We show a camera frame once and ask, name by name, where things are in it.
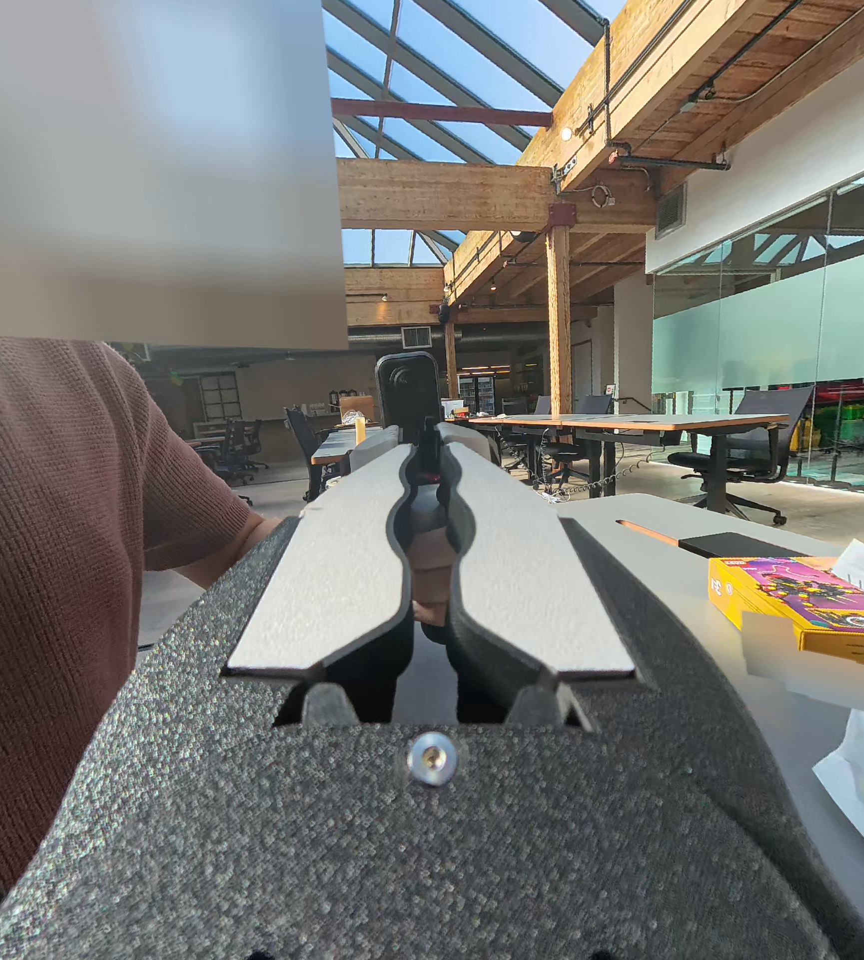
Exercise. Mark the glass skylight roof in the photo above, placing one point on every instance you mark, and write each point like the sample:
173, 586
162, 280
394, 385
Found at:
447, 90

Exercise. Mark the black office chair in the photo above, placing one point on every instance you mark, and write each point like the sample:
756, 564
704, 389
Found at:
567, 443
230, 447
747, 443
309, 443

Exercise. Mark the wall vent grille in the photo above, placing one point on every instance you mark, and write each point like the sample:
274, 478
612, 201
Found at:
417, 336

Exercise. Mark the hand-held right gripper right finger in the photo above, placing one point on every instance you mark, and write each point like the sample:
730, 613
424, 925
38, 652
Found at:
540, 593

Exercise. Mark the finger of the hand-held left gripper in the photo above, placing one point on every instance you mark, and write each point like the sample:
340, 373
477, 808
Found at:
469, 438
372, 446

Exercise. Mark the wooden support post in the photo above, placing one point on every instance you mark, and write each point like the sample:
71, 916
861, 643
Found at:
559, 315

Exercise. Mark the colourful cardboard lego box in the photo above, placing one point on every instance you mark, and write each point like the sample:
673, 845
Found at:
799, 593

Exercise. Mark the light wooden beam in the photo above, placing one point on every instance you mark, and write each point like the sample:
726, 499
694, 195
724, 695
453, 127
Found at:
447, 195

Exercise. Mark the long wood edged desk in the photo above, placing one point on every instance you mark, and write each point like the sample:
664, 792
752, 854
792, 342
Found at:
627, 428

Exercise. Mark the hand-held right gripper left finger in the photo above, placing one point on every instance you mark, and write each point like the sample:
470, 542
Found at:
320, 593

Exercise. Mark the person's left hand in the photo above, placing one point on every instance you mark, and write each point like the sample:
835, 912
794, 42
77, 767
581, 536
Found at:
432, 578

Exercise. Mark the red steel tie rod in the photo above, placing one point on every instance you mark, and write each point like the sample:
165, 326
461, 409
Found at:
439, 113

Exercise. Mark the grey top office desk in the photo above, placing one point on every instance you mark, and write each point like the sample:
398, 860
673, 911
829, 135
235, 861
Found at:
339, 446

